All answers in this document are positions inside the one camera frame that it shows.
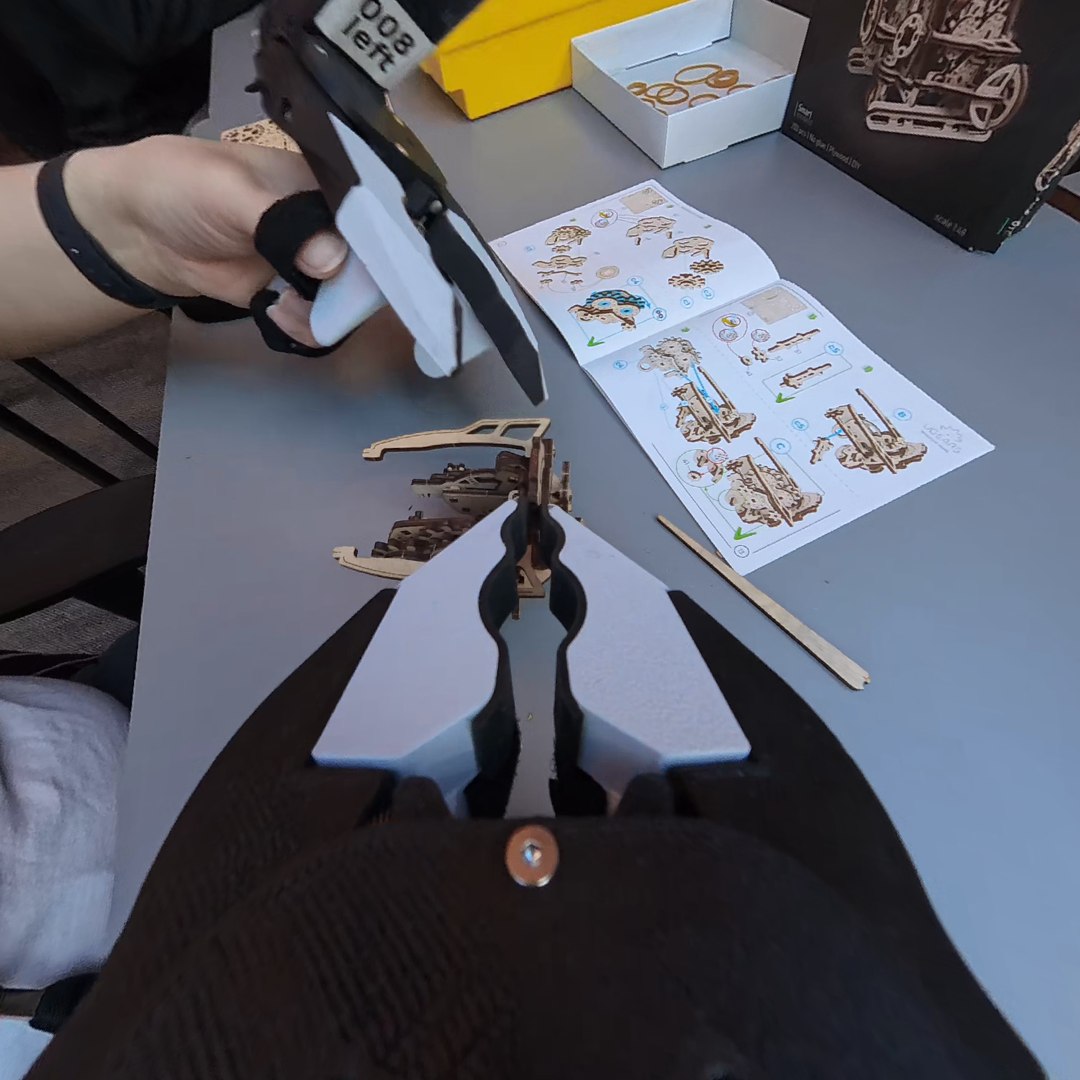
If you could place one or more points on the wooden gear model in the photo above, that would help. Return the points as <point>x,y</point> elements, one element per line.
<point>460,494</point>

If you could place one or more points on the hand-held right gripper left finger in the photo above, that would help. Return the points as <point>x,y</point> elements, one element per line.
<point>422,675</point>

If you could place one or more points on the yellow plastic bin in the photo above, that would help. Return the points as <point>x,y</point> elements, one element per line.
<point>523,59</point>

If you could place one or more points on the laser-cut plywood sheet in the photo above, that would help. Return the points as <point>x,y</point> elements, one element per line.
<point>261,135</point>

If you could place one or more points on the thin wooden stick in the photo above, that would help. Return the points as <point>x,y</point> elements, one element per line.
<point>759,599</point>

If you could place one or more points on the person's left hand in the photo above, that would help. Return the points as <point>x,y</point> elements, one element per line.
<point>186,211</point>

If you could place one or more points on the tan rubber bands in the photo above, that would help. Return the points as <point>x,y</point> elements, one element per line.
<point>688,84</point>

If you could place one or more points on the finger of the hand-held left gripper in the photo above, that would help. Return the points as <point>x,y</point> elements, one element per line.
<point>489,312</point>
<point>422,295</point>

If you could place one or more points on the black model kit box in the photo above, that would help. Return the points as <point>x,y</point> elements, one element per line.
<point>928,126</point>

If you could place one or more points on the black wristband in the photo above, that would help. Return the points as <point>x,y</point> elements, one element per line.
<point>80,253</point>

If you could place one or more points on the person in white shirt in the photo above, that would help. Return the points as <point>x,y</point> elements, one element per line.
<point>51,827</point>

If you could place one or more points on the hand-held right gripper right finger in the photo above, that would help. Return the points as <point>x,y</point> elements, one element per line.
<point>650,675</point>

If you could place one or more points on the white cardboard tray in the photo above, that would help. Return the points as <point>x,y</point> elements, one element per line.
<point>675,139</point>

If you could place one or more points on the person's left forearm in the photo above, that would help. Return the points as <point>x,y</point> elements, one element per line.
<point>42,270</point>

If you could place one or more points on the assembly instruction booklet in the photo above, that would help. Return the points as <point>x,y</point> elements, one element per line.
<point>759,380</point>

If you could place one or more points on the black office chair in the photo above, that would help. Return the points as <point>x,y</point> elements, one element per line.
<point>76,540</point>

